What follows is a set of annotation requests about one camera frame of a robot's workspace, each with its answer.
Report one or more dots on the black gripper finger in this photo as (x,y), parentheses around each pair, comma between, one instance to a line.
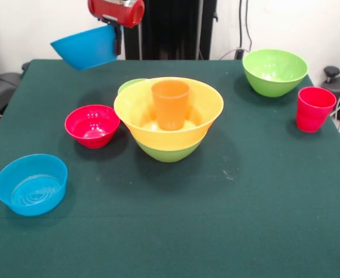
(118,40)

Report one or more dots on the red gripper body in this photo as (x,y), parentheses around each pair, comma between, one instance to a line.
(114,11)

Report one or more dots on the large blue plastic bowl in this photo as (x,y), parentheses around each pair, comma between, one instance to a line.
(85,52)

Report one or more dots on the small green plastic bowl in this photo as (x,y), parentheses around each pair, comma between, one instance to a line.
(126,85)

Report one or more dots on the large orange plastic bowl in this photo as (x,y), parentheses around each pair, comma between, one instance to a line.
(129,107)

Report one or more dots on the orange plastic cup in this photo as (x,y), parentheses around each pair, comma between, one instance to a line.
(171,107)

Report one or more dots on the small pink plastic bowl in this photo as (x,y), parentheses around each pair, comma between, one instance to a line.
(91,139)

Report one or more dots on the large green plastic bowl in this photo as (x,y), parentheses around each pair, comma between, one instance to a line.
(169,155)
(275,85)

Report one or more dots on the small blue plastic bowl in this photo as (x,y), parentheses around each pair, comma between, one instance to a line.
(30,205)

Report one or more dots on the black plug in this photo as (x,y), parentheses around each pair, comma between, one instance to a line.
(239,53)

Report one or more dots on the black chair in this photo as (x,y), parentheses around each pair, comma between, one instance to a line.
(1,87)

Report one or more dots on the red plastic cup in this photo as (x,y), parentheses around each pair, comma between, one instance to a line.
(313,116)

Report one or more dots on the dark green table cloth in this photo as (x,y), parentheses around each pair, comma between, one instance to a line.
(216,231)

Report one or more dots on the black round knob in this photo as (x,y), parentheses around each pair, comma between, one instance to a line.
(331,71)

